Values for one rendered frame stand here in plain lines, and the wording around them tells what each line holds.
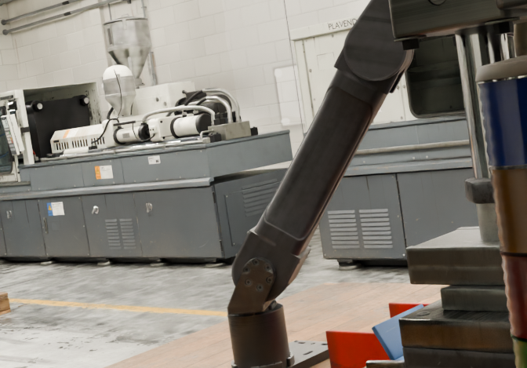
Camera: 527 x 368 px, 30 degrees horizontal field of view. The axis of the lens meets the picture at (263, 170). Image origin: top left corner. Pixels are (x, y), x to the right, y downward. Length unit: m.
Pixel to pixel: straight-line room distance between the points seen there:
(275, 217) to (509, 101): 0.66
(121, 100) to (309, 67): 2.47
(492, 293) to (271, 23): 9.04
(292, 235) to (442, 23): 0.43
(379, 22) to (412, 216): 5.38
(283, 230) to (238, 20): 8.97
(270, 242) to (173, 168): 6.84
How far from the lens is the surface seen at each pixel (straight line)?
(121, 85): 8.77
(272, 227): 1.04
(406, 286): 1.47
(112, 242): 8.65
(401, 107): 6.31
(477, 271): 0.68
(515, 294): 0.41
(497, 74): 0.40
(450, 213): 6.18
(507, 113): 0.40
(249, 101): 9.95
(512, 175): 0.40
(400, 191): 6.37
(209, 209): 7.62
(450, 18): 0.66
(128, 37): 9.15
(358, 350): 0.99
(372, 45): 0.99
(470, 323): 0.65
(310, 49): 6.75
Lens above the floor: 1.19
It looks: 4 degrees down
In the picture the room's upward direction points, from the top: 8 degrees counter-clockwise
